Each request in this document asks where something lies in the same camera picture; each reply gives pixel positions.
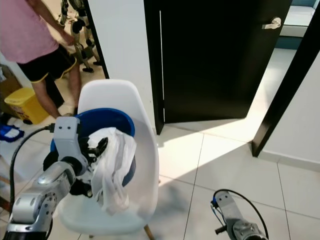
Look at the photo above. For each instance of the white shirt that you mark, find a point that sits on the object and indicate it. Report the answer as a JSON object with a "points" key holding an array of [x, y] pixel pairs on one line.
{"points": [[120, 165]]}

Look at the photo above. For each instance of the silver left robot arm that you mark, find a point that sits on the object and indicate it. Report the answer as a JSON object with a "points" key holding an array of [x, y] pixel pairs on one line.
{"points": [[50, 190]]}

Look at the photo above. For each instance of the blue plastic basin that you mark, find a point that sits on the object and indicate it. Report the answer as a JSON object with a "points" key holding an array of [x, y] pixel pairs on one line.
{"points": [[110, 120]]}

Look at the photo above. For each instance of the white chair wooden legs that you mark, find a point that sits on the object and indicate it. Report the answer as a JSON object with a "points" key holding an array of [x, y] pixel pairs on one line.
{"points": [[142, 160]]}

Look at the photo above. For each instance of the yellow plastic bin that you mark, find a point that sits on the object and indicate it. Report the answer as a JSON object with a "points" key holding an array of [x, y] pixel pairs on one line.
{"points": [[27, 105]]}

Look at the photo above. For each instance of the blue white cloth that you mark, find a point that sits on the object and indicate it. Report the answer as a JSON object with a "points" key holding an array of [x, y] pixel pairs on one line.
{"points": [[11, 134]]}

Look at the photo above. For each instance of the brown cardboard box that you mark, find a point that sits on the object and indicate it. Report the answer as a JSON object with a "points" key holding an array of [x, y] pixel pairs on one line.
{"points": [[10, 82]]}

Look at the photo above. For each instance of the grey black legged robot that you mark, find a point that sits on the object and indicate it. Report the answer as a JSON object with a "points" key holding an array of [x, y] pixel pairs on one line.
{"points": [[80, 30]]}

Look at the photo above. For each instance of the person in pink shirt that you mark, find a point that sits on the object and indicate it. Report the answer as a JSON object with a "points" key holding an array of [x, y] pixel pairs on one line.
{"points": [[25, 30]]}

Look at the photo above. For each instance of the black door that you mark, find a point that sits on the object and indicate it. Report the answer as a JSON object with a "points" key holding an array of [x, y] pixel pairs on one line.
{"points": [[215, 60]]}

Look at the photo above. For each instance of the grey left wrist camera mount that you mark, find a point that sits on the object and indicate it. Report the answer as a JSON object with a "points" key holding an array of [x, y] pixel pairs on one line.
{"points": [[67, 137]]}

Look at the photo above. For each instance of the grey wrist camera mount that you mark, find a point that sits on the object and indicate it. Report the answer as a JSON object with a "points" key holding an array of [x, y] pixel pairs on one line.
{"points": [[226, 205], [67, 137]]}

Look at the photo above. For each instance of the black door frame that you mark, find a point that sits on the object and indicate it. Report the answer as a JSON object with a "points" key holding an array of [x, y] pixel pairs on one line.
{"points": [[97, 45], [287, 95]]}

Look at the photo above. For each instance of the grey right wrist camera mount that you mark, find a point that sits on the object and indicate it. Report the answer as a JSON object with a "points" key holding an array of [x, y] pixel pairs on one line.
{"points": [[226, 205]]}

